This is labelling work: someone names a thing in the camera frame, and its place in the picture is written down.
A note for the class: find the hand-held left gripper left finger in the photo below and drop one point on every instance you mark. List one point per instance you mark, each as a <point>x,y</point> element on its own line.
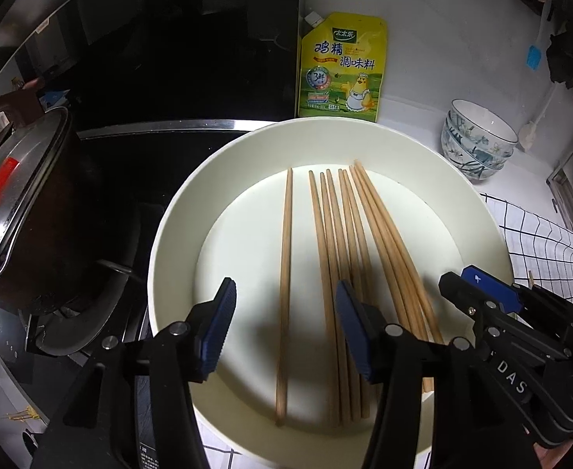
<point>218,332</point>

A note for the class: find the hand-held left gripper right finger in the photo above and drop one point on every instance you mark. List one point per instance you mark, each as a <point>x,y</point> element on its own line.
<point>355,337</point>

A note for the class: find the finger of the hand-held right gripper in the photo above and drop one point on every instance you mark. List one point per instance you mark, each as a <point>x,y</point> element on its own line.
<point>482,281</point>
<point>455,286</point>

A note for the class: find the bundle of wooden chopsticks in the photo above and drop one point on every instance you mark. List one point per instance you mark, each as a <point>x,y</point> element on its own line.
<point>333,254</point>

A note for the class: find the single wooden chopstick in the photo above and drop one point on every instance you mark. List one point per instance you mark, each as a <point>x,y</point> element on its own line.
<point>285,264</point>

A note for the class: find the cream round plate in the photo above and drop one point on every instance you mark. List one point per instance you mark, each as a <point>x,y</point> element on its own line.
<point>247,234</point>

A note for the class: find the floral ceramic bowl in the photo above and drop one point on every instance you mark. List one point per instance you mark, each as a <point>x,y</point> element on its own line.
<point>482,122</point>
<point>472,172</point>
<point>455,145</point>

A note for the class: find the stainless steel rack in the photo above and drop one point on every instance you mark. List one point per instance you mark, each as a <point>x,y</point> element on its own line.
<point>567,180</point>

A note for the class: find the white dish brush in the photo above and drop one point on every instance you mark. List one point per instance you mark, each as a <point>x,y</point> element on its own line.
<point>528,134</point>

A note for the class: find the yellow seasoning pouch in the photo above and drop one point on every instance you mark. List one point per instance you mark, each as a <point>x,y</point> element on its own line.
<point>340,83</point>

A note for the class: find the dark cloth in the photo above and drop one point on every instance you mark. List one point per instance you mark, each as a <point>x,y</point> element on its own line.
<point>567,53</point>

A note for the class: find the dark pot with lid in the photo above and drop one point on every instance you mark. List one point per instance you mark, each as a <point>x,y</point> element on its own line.
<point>22,180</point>

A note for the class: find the black stove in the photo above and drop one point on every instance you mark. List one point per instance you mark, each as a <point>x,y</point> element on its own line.
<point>169,58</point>

